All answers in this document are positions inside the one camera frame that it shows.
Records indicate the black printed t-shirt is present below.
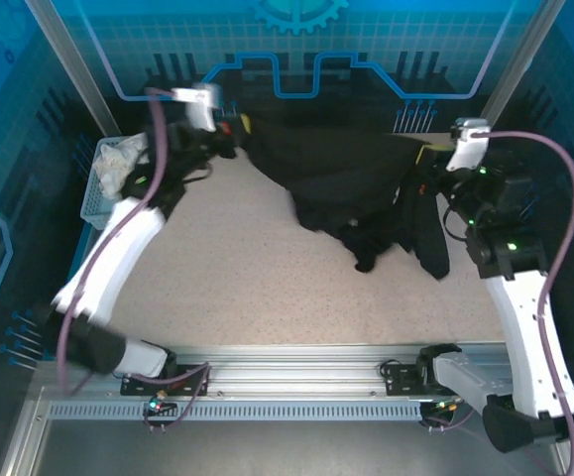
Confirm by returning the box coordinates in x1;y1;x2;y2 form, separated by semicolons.
239;114;451;282

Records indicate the crumpled white cloth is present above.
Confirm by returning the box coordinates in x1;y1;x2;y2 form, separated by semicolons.
92;132;150;200

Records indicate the light blue plastic basket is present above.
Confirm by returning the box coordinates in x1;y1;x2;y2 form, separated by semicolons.
78;137;129;231

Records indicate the small circuit board with LEDs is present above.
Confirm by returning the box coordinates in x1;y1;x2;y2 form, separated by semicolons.
143;394;178;418
420;396;466;422

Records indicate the aluminium frame post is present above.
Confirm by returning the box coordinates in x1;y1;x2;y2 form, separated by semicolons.
22;0;122;139
479;0;568;131

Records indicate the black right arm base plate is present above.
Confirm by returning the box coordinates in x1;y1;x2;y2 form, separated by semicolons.
382;360;466;398

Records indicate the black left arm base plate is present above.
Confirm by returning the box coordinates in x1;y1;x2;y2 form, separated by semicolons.
120;363;212;398

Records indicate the aluminium rail beam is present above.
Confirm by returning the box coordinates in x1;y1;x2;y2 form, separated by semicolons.
33;344;563;404

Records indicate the grey slotted cable duct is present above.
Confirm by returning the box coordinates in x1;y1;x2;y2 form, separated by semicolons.
47;401;425;422

